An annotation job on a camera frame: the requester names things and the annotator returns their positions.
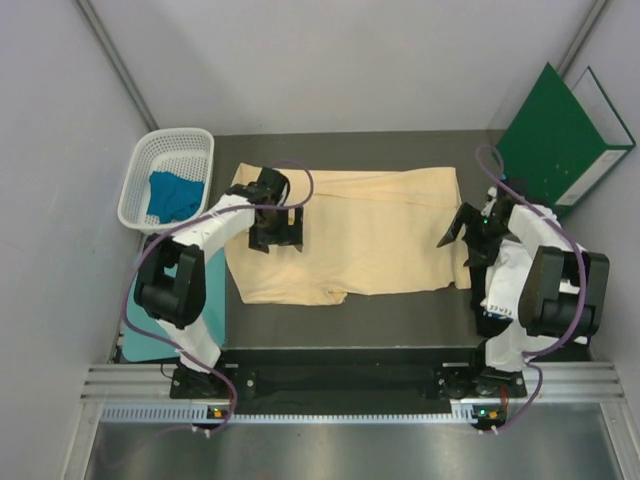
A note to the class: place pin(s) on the blue crumpled t shirt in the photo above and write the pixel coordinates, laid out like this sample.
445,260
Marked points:
173,198

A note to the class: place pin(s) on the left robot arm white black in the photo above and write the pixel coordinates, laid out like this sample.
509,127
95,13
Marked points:
170,280

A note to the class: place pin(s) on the teal cutting board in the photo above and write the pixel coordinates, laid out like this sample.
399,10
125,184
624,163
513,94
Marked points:
138,348

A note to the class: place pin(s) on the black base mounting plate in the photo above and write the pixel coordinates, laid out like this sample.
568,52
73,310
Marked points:
348,381

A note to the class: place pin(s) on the white plastic basket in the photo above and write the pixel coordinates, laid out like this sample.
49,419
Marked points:
185,152

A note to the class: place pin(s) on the green ring binder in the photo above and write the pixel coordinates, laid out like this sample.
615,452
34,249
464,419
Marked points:
564,139

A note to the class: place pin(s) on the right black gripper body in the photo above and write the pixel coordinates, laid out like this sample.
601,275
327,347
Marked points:
483,231

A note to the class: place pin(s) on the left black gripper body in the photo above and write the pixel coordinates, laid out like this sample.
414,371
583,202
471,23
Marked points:
277,229

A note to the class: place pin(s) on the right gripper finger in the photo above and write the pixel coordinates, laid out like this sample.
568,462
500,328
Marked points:
468,218
481,256

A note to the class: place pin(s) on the peach yellow t shirt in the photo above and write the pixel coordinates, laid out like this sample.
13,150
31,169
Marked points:
364,232

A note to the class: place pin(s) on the white folded t shirt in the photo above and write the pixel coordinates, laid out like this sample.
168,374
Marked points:
547,294

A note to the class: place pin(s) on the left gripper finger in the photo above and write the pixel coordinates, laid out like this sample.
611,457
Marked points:
259,245
297,244

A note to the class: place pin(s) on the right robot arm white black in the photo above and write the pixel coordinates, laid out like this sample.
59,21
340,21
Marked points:
531,225

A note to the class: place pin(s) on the aluminium frame rail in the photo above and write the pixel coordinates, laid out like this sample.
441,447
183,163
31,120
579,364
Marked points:
142,394

